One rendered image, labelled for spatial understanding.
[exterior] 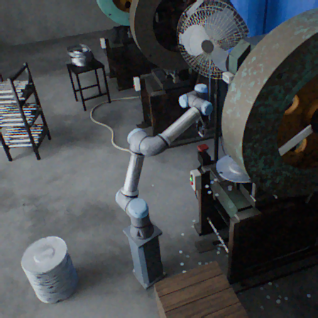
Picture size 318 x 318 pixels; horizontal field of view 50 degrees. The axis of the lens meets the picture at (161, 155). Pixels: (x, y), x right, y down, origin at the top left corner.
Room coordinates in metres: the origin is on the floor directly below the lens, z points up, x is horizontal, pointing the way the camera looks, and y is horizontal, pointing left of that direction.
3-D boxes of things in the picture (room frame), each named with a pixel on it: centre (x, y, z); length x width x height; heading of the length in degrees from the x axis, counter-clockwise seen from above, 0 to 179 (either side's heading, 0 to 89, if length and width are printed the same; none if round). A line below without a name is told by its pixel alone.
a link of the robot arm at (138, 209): (1.48, 0.17, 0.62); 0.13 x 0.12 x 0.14; 32
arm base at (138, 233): (1.48, 0.17, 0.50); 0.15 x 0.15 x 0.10
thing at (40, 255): (1.46, 0.83, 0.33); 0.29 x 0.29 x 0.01
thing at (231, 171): (1.61, -0.48, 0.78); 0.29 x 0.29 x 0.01
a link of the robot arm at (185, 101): (1.85, -0.21, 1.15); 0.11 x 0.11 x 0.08; 32
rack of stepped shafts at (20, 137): (3.27, 1.49, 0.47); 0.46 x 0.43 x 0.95; 85
